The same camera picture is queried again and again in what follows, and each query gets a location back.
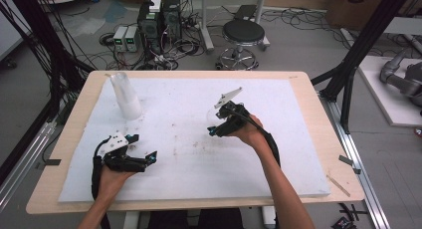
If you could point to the person's dark trousers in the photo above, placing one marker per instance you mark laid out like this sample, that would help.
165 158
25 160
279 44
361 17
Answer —
192 219

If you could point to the white table leg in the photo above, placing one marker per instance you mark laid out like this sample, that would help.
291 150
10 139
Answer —
268 216
132 220

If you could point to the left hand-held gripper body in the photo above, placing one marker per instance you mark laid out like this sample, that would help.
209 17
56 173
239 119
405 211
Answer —
121 159

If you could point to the grey metal stand leg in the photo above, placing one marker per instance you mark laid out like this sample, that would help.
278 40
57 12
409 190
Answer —
206 26
262 16

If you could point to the black flat device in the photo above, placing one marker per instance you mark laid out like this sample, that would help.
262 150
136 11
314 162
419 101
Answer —
245 12

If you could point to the stack of clear plastic cups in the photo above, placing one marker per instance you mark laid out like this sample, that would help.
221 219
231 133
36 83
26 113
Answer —
127 101

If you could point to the person's left hand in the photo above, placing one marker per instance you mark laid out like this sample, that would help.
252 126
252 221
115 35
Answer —
112 182

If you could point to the aluminium floor rail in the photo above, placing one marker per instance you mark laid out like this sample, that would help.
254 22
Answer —
23 162
358 162

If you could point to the white floor platform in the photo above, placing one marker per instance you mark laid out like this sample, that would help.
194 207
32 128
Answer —
386 99

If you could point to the light wooden table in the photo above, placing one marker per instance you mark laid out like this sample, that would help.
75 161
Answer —
331 122

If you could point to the single clear plastic cup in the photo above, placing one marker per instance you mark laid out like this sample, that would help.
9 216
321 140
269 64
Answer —
211 116

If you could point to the black round stool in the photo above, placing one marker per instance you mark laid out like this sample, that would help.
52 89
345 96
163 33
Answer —
243 31

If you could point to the person's right hand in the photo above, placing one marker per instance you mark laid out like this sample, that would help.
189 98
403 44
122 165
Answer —
250 132

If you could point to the black brackets on floor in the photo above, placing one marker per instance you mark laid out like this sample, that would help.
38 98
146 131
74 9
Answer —
351 215

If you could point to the black tape strip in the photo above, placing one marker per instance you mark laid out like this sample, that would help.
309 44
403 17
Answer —
346 160
53 162

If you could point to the small white box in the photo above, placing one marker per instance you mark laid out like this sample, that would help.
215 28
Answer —
155 5

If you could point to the black computer tower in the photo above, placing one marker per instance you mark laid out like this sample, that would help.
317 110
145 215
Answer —
171 20
149 26

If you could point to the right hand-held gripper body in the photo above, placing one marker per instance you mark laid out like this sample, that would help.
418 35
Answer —
234 119

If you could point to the white foam mat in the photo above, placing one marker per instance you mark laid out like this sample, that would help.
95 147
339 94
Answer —
185 176

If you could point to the thin wooden stick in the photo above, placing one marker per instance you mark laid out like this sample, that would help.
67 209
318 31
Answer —
338 185

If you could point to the grey bench power supply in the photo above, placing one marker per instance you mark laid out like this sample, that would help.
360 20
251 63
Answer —
119 38
131 38

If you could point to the black metal frame post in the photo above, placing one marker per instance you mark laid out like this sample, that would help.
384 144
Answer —
36 33
368 33

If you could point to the brown cardboard box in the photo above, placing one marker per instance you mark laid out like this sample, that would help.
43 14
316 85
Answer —
351 6

